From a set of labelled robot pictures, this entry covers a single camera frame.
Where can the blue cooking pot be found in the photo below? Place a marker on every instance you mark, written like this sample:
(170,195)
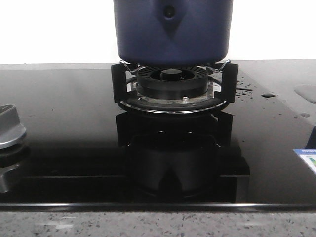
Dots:
(173,32)

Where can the black pot support grate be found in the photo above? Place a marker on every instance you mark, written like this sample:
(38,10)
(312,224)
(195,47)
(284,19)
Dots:
(222,82)

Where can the black gas burner head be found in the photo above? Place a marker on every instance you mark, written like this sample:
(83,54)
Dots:
(172,89)

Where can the black gas stove cooktop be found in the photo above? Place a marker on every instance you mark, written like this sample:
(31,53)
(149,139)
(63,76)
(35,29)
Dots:
(83,152)

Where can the silver stove control knob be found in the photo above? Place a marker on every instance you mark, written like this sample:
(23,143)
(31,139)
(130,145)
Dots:
(12,131)

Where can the blue energy label sticker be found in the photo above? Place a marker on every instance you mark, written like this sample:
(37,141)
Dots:
(308,156)

